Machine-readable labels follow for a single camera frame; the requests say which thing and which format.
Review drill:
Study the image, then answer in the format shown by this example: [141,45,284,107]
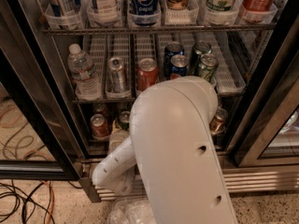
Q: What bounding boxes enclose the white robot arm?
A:
[92,76,237,224]

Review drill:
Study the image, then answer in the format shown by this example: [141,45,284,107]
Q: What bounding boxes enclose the steel fridge bottom grille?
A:
[78,155,299,203]

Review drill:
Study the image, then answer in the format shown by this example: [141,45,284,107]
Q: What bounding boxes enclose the blue pepsi can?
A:
[170,54,188,79]
[164,41,184,77]

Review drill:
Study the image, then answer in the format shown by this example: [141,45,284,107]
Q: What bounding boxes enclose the glass fridge door right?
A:
[231,18,299,167]

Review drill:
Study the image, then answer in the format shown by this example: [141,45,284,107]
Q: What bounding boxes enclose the red can rear bottom shelf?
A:
[93,103,108,119]

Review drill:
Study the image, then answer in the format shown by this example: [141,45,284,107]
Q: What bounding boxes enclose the green can middle rear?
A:
[189,41,212,75]

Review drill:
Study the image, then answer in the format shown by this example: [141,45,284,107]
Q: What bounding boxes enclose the bronze can bottom shelf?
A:
[209,108,228,135]

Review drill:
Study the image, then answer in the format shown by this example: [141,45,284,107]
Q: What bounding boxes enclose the blue pepsi can front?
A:
[170,54,188,79]

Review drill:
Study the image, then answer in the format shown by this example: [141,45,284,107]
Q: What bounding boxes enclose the glass fridge door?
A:
[0,0,83,181]
[231,18,299,167]

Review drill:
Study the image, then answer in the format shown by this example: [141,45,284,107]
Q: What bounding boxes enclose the clear plastic bag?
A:
[107,197,157,224]

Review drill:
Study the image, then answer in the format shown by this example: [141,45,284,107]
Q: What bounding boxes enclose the green can bottom shelf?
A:
[118,111,130,130]

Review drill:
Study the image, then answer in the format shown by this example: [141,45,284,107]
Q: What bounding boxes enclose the orange can middle shelf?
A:
[137,58,158,91]

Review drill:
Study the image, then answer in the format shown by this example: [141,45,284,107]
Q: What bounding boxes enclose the glass fridge door left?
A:
[0,0,83,181]

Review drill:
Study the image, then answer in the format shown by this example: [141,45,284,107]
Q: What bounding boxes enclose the pepsi bottle top shelf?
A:
[130,0,160,17]

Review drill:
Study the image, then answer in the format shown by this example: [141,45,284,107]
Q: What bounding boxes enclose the green can middle front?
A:
[194,53,219,82]

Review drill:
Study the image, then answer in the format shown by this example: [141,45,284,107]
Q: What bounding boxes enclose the blue pepsi can rear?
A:
[164,41,184,77]

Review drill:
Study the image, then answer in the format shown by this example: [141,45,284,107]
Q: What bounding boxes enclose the black cables on floor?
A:
[0,180,82,224]

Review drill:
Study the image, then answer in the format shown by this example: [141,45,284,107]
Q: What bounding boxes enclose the orange cable on floor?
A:
[40,180,56,224]

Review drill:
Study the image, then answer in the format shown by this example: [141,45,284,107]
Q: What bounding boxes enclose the blue white bottle top shelf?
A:
[42,0,82,19]

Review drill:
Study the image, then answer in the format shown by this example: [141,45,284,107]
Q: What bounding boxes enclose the silver can middle shelf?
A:
[107,57,127,93]

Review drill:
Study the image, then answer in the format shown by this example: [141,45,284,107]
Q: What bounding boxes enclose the red can shelf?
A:
[91,114,110,138]
[93,103,108,119]

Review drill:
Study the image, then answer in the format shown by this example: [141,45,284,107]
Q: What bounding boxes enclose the water bottle middle shelf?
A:
[67,44,102,101]

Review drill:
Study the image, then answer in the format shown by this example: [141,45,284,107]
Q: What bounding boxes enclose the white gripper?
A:
[108,119,129,153]

